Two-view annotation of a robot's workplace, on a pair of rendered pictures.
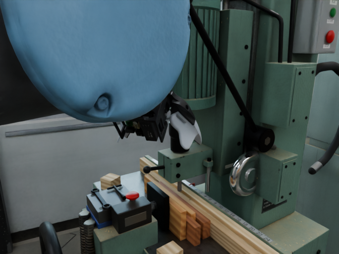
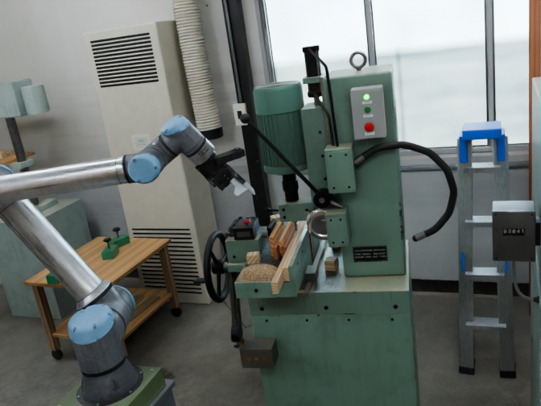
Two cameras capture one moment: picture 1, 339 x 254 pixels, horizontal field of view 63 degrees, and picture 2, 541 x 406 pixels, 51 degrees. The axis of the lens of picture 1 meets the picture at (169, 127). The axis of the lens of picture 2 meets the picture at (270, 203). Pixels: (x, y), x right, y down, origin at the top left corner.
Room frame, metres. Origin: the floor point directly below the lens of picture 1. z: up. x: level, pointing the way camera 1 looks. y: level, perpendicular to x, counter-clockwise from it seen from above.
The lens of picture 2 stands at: (-0.74, -1.47, 1.73)
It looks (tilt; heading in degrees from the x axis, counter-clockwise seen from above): 18 degrees down; 47
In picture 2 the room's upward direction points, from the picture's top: 8 degrees counter-clockwise
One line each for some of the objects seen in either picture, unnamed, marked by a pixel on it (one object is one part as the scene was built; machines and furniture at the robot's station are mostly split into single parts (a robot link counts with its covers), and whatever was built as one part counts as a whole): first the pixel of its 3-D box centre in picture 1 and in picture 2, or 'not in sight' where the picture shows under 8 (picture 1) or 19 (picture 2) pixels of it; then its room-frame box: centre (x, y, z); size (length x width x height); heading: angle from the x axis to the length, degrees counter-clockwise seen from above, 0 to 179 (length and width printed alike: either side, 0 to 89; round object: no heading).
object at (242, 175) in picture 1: (248, 174); (324, 223); (0.65, -0.20, 1.02); 0.12 x 0.03 x 0.12; 122
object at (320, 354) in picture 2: not in sight; (343, 363); (0.75, -0.13, 0.36); 0.58 x 0.45 x 0.71; 122
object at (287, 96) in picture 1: (287, 93); (340, 167); (0.67, -0.29, 1.23); 0.09 x 0.08 x 0.15; 122
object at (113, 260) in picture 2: not in sight; (108, 290); (0.60, 1.54, 0.32); 0.66 x 0.57 x 0.64; 23
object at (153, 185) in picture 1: (147, 208); (265, 234); (0.60, 0.06, 0.95); 0.09 x 0.07 x 0.09; 32
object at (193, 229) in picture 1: (171, 212); (281, 242); (0.62, -0.01, 0.93); 0.22 x 0.02 x 0.05; 32
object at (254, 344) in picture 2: not in sight; (258, 353); (0.39, -0.05, 0.58); 0.12 x 0.08 x 0.08; 122
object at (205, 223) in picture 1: (179, 206); (290, 240); (0.65, -0.03, 0.92); 0.23 x 0.02 x 0.04; 32
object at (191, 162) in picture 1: (186, 164); (299, 211); (0.70, -0.05, 1.03); 0.14 x 0.07 x 0.09; 122
